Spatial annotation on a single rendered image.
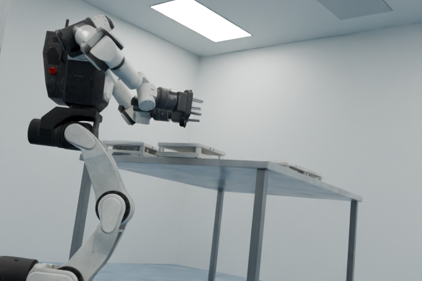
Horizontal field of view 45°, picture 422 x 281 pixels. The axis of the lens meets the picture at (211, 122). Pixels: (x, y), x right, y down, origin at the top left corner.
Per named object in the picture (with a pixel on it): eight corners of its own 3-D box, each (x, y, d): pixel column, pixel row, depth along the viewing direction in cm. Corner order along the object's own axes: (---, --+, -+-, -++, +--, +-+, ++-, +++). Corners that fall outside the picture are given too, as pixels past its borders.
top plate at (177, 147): (200, 147, 236) (200, 142, 237) (157, 145, 249) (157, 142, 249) (225, 155, 257) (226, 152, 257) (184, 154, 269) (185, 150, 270)
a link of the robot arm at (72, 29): (64, 32, 196) (57, 28, 208) (74, 54, 200) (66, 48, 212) (92, 21, 200) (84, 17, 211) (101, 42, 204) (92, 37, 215)
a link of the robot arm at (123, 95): (125, 123, 266) (100, 88, 257) (145, 108, 269) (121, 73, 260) (131, 127, 256) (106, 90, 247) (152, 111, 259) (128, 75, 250)
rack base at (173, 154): (198, 157, 235) (199, 152, 236) (156, 156, 248) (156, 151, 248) (224, 165, 256) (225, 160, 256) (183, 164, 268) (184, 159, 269)
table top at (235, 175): (218, 190, 397) (219, 186, 398) (362, 202, 340) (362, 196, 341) (78, 160, 273) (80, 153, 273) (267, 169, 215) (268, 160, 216)
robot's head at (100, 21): (90, 32, 225) (93, 14, 227) (95, 41, 235) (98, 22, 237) (105, 34, 225) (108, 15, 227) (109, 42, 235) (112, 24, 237)
